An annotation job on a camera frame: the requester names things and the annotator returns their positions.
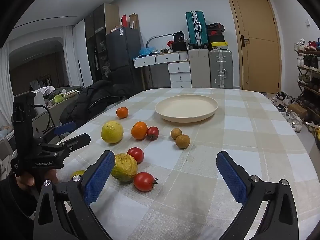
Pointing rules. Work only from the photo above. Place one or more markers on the white curtain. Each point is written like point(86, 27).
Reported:
point(72, 55)
point(5, 85)

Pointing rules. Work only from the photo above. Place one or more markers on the beige suitcase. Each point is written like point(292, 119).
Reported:
point(198, 67)

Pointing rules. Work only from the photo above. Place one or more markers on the green plastic container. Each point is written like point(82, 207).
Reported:
point(59, 98)

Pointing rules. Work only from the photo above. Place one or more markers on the person's left hand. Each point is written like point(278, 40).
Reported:
point(25, 181)

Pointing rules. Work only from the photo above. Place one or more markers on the teal suitcase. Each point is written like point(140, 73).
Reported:
point(192, 27)

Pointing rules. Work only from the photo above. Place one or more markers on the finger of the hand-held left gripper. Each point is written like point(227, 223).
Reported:
point(77, 140)
point(63, 129)

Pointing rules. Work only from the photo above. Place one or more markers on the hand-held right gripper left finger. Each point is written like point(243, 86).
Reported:
point(98, 177)

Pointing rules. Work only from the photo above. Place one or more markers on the black printed box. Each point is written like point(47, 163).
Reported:
point(178, 37)

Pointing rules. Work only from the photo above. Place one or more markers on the black jacket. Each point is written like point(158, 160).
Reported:
point(92, 100)

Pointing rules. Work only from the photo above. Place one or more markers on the red flat box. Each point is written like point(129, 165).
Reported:
point(124, 21)

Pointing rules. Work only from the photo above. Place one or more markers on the bunch of bananas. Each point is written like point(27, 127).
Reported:
point(317, 133)

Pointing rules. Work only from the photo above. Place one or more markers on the brown longan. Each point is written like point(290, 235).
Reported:
point(176, 133)
point(182, 141)

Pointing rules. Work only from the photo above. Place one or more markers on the white desk with drawers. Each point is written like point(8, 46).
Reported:
point(150, 60)

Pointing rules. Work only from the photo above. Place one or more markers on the smooth yellow passion fruit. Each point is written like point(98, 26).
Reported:
point(112, 132)

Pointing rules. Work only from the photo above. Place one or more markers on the black pole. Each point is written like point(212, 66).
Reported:
point(80, 72)

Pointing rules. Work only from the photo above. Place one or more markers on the blue plastic bag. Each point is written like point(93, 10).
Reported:
point(144, 52)

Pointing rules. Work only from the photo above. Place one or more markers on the silver suitcase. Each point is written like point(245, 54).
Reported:
point(215, 67)

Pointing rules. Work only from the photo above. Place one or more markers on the white drawer cabinet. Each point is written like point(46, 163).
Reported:
point(180, 75)

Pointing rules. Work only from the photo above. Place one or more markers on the white cloth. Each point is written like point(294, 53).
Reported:
point(45, 90)

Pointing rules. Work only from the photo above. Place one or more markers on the red tomato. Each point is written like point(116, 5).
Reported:
point(144, 182)
point(136, 155)
point(153, 133)

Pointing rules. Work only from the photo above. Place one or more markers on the cream round plate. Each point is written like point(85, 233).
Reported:
point(185, 107)

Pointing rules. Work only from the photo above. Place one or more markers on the yellow black box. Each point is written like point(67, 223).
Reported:
point(219, 46)

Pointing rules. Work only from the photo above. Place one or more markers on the scattered loose shoes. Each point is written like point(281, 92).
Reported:
point(292, 117)

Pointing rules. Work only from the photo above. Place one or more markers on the brown cardboard box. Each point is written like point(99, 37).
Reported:
point(297, 110)

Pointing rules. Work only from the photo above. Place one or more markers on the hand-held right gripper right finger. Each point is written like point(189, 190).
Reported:
point(231, 177)

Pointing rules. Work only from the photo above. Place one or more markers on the row of racked shoes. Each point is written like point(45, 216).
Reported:
point(312, 45)

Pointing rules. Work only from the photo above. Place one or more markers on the grey arched tube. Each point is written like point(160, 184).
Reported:
point(152, 38)

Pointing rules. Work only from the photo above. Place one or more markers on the wrinkled yellow-green passion fruit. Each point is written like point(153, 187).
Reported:
point(126, 167)

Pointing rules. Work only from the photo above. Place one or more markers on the wooden door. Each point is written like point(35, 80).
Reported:
point(257, 30)

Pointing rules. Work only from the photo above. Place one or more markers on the wrinkled golden passion fruit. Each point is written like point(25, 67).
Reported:
point(78, 173)

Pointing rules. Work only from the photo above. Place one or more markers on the orange tangerine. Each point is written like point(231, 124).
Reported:
point(139, 130)
point(122, 112)

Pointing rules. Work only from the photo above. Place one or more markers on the person's left forearm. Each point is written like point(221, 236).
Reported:
point(12, 205)

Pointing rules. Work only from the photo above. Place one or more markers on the dark grey refrigerator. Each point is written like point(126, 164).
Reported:
point(122, 52)

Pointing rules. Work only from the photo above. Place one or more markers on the dark wardrobe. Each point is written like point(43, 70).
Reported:
point(95, 42)

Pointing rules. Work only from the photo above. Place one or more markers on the black bag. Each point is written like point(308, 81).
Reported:
point(179, 46)

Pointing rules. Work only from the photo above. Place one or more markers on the wooden shoe rack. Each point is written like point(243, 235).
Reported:
point(310, 53)

